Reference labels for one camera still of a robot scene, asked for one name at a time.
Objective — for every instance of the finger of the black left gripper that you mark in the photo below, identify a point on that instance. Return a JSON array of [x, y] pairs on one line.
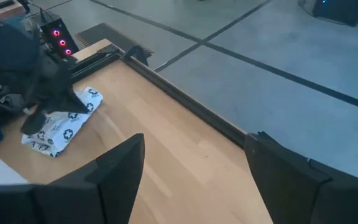
[[73, 105], [33, 123]]

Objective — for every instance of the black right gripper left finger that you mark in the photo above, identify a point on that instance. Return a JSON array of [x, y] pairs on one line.
[[110, 186]]

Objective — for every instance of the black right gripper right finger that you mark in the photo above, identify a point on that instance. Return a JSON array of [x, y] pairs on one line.
[[291, 193]]

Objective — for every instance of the white gauze package blue crosses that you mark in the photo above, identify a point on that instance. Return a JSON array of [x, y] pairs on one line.
[[64, 130]]

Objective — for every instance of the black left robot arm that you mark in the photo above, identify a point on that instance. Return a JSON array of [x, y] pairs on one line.
[[5, 56]]

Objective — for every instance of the black computer tower with LEDs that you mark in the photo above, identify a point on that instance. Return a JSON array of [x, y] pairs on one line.
[[57, 42]]

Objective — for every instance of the wooden side table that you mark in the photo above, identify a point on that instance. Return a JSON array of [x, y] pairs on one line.
[[2, 9]]

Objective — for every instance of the black equipment case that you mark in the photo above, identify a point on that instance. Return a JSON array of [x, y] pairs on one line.
[[340, 11]]

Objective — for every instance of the black aluminium table frame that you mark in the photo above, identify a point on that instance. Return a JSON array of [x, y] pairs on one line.
[[182, 93]]

